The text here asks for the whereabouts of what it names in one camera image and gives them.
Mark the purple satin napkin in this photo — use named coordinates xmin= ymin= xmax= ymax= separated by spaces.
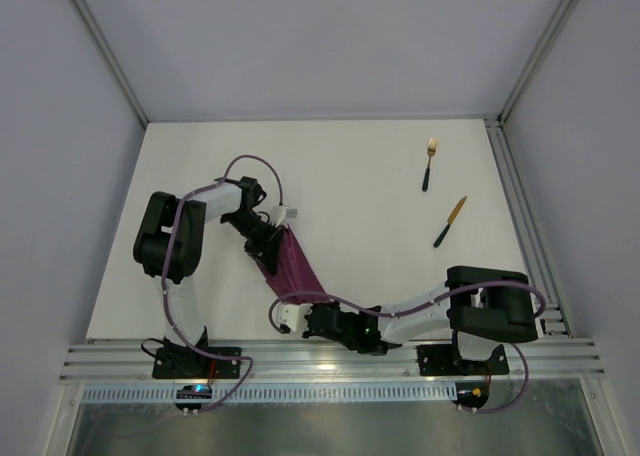
xmin=256 ymin=226 xmax=330 ymax=304

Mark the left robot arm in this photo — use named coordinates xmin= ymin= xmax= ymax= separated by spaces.
xmin=133 ymin=177 xmax=285 ymax=359

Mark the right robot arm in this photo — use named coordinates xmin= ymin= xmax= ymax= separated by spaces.
xmin=302 ymin=266 xmax=546 ymax=376

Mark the right controller board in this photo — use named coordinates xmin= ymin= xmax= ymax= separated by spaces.
xmin=453 ymin=381 xmax=490 ymax=413

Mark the controller board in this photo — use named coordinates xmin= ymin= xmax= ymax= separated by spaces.
xmin=453 ymin=381 xmax=490 ymax=413
xmin=174 ymin=383 xmax=212 ymax=415

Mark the left controller board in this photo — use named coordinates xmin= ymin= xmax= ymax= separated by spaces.
xmin=174 ymin=383 xmax=212 ymax=415

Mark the gold fork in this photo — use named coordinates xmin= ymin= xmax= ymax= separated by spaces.
xmin=421 ymin=138 xmax=438 ymax=192

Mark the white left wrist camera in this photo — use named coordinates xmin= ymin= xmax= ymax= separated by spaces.
xmin=271 ymin=204 xmax=298 ymax=227

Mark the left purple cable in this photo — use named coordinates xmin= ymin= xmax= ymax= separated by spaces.
xmin=160 ymin=153 xmax=285 ymax=415

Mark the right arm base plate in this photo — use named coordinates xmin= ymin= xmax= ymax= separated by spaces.
xmin=416 ymin=343 xmax=510 ymax=377

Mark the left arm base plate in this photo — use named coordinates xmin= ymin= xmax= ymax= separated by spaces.
xmin=152 ymin=340 xmax=240 ymax=380

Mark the black handled gold knife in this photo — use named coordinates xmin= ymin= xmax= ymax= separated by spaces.
xmin=433 ymin=196 xmax=467 ymax=248

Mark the right aluminium rail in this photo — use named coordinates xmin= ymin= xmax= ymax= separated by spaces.
xmin=484 ymin=117 xmax=574 ymax=338

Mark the aluminium rail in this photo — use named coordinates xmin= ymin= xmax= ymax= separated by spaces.
xmin=59 ymin=337 xmax=606 ymax=384
xmin=484 ymin=117 xmax=574 ymax=338

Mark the slotted cable duct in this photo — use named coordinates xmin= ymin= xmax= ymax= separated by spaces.
xmin=81 ymin=381 xmax=455 ymax=404

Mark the front aluminium rail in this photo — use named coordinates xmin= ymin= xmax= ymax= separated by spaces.
xmin=59 ymin=337 xmax=606 ymax=384

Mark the left frame post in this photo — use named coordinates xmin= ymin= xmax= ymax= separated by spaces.
xmin=68 ymin=0 xmax=150 ymax=129

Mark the frame post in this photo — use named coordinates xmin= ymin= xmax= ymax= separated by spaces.
xmin=68 ymin=0 xmax=150 ymax=129
xmin=497 ymin=0 xmax=580 ymax=126

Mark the right frame post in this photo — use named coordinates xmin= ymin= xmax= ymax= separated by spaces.
xmin=497 ymin=0 xmax=580 ymax=126

